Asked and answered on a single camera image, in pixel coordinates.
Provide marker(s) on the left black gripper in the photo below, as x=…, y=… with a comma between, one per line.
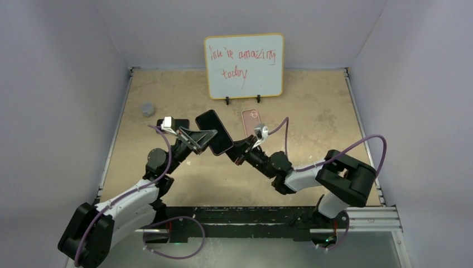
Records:
x=197, y=139

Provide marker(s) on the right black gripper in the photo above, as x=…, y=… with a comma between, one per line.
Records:
x=239, y=149

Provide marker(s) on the bare phone with purple edge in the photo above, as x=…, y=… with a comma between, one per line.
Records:
x=176, y=123

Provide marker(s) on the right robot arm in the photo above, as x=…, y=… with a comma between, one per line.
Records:
x=348, y=180

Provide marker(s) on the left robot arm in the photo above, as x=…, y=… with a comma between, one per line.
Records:
x=94, y=229

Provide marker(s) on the black whiteboard stand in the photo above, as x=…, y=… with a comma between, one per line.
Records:
x=257, y=98

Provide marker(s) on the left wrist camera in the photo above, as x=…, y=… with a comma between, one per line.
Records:
x=168, y=125

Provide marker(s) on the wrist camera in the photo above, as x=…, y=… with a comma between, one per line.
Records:
x=168, y=125
x=261, y=133

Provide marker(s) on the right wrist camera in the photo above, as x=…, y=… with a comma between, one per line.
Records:
x=261, y=133

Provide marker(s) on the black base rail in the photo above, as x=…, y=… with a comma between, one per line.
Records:
x=300, y=224

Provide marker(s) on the white board with yellow frame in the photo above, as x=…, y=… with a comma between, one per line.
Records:
x=244, y=66

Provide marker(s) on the aluminium frame rail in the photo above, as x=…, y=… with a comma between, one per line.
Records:
x=369, y=219

